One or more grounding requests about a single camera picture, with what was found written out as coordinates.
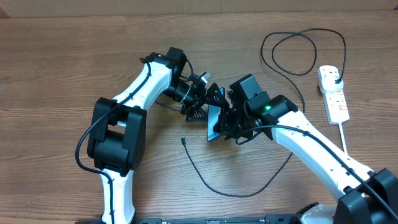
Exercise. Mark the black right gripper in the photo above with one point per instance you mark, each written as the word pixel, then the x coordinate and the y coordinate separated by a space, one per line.
pixel 226 130

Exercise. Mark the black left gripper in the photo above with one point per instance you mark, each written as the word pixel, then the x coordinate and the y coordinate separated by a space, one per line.
pixel 198 98

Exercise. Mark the blue smartphone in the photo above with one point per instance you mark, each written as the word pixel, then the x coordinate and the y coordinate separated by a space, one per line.
pixel 213 114

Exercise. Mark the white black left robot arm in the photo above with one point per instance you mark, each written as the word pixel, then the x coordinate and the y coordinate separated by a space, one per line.
pixel 117 135

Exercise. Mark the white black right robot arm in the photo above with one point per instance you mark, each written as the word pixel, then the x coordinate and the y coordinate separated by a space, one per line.
pixel 361 195

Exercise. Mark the white charger plug adapter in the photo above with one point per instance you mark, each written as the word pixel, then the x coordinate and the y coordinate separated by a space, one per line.
pixel 330 84

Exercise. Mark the white power strip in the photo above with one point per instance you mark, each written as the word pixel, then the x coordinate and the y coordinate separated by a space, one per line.
pixel 335 103

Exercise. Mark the brown cardboard backdrop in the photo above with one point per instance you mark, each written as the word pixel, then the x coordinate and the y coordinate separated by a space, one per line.
pixel 77 8

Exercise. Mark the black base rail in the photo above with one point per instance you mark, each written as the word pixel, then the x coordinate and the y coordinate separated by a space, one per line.
pixel 267 219

